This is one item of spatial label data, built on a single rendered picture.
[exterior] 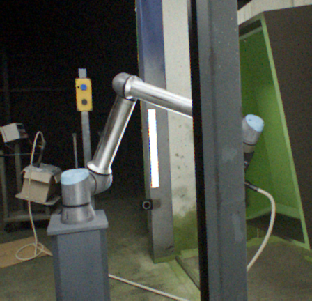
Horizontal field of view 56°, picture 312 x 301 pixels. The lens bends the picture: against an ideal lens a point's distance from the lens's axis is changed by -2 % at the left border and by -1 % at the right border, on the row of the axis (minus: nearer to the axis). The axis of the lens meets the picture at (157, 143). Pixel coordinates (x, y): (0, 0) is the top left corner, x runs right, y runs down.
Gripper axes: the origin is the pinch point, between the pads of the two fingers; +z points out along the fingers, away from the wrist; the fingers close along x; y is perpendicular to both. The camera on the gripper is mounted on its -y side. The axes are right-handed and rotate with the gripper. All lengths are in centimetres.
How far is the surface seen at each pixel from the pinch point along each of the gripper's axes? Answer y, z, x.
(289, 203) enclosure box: 41, 36, 50
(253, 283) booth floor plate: 40, 80, 10
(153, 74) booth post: -89, -10, 74
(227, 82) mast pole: 1, -82, -91
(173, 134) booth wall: -58, 31, 65
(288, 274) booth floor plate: 61, 79, 31
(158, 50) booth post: -93, -26, 84
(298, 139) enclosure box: 23.9, -29.4, 11.2
